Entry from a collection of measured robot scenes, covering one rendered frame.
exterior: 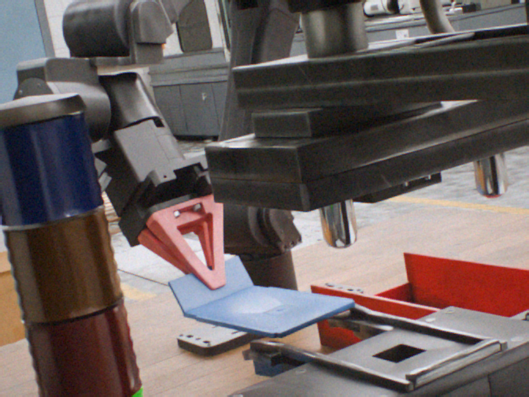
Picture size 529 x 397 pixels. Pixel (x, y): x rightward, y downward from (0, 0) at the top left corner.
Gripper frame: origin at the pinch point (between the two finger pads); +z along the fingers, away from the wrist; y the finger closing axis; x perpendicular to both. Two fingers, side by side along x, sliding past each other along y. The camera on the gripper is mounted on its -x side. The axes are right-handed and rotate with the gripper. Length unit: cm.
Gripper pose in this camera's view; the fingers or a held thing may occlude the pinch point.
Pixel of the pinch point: (212, 280)
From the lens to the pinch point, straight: 88.5
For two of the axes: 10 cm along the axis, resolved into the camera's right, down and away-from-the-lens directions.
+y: 3.8, -4.5, -8.1
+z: 4.7, 8.4, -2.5
